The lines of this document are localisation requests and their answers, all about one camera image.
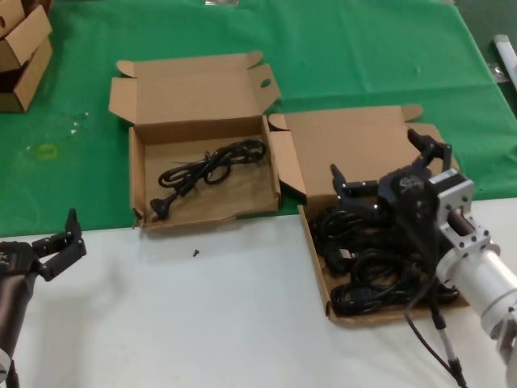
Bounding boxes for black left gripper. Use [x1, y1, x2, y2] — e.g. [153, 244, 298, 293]
[0, 208, 88, 283]

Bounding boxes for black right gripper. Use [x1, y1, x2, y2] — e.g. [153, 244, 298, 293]
[330, 127, 453, 268]

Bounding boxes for open flat cardboard box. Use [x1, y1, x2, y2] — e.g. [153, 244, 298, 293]
[107, 50, 283, 230]
[268, 103, 472, 324]

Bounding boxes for small open cardboard box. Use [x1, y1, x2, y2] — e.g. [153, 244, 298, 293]
[0, 0, 53, 72]
[0, 38, 53, 113]

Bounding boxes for green table cloth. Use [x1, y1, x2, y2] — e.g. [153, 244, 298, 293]
[0, 0, 517, 239]

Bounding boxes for white flat panel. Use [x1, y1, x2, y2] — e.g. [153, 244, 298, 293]
[492, 34, 517, 92]

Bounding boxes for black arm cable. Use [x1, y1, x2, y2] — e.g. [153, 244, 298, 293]
[405, 274, 469, 388]

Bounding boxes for silver tipped arm cable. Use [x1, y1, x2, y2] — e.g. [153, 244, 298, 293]
[431, 294, 461, 373]

